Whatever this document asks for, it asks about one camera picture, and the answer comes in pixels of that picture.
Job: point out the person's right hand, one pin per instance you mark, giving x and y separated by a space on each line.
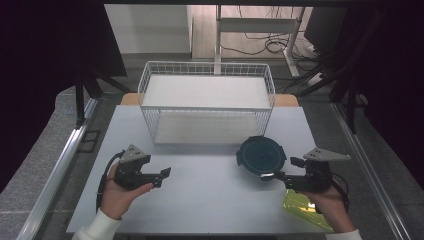
333 208

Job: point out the white power strip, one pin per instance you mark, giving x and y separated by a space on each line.
315 79

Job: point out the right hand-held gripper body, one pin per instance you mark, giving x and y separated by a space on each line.
316 180

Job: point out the metal rail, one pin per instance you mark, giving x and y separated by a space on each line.
370 166
56 173

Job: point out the white desk frame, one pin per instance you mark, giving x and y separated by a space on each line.
256 25

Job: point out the wooden table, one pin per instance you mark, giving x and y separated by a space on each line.
128 99

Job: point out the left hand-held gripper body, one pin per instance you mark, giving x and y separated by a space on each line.
133 173

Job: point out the person's left hand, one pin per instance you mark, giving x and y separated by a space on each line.
115 200

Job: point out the yellow-green plastic tray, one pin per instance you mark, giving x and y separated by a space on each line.
300 206

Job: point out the white panel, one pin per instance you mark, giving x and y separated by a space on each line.
146 28

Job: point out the round container with dark lid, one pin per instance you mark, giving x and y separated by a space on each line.
260 155

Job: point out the black stand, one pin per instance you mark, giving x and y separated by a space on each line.
80 100
350 100

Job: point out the dark curtain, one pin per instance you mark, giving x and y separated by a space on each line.
396 83
40 66

